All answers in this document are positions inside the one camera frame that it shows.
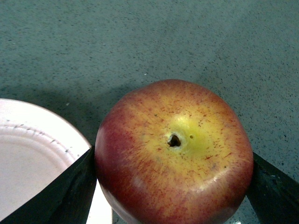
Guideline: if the pink round plate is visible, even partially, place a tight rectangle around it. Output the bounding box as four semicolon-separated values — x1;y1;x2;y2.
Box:
0;98;113;224

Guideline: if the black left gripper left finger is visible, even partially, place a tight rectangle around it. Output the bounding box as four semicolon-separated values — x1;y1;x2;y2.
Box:
1;147;97;224

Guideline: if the red yellow apple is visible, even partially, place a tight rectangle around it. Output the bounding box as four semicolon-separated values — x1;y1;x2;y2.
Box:
95;79;253;224

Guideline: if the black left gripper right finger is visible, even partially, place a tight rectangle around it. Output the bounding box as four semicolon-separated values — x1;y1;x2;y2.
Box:
247;153;299;224

